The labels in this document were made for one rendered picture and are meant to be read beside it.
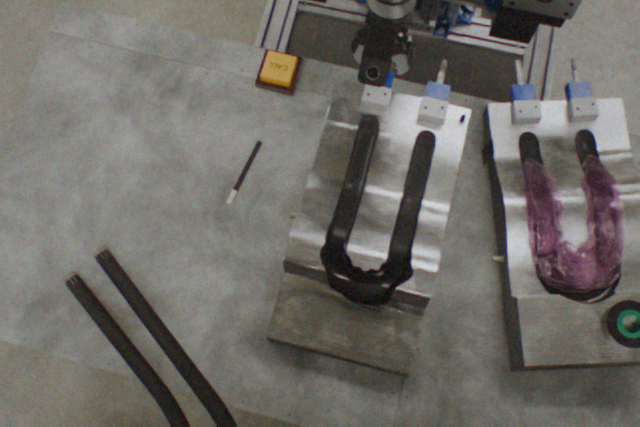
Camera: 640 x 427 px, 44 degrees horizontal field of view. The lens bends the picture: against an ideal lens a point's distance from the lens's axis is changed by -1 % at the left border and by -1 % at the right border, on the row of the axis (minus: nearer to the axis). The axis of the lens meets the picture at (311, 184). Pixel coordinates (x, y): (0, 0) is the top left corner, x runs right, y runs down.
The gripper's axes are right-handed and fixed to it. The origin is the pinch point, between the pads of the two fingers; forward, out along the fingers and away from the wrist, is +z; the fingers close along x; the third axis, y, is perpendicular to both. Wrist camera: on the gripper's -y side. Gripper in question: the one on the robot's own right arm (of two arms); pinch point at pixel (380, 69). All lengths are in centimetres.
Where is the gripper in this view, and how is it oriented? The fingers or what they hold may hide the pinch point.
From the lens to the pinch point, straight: 139.3
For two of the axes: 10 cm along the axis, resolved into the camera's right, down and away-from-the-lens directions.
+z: 0.3, 3.0, 9.5
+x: -9.7, -2.4, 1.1
